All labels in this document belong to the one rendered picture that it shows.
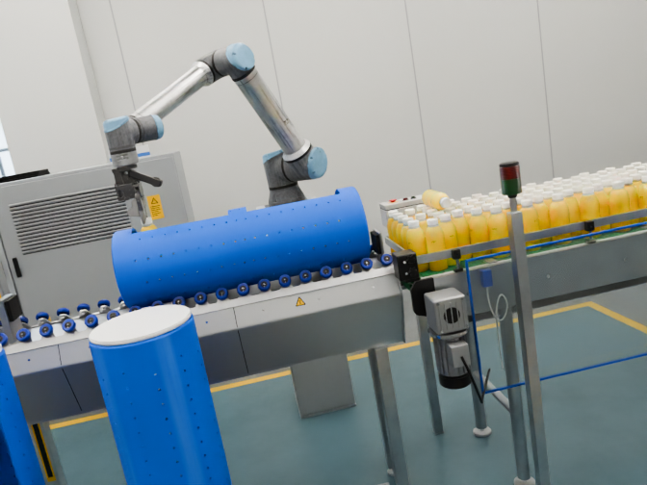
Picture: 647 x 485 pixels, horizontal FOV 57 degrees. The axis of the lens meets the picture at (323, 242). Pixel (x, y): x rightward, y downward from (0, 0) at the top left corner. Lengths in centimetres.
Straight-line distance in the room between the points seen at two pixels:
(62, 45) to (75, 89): 31
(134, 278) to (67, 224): 179
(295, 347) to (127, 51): 336
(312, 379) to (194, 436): 148
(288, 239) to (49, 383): 95
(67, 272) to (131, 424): 228
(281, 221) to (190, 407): 72
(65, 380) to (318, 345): 88
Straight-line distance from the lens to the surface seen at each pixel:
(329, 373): 313
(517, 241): 200
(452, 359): 200
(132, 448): 175
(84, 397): 230
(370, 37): 514
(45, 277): 393
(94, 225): 379
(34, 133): 484
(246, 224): 205
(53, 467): 292
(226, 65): 261
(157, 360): 162
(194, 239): 205
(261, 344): 215
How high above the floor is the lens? 150
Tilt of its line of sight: 12 degrees down
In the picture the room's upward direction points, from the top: 10 degrees counter-clockwise
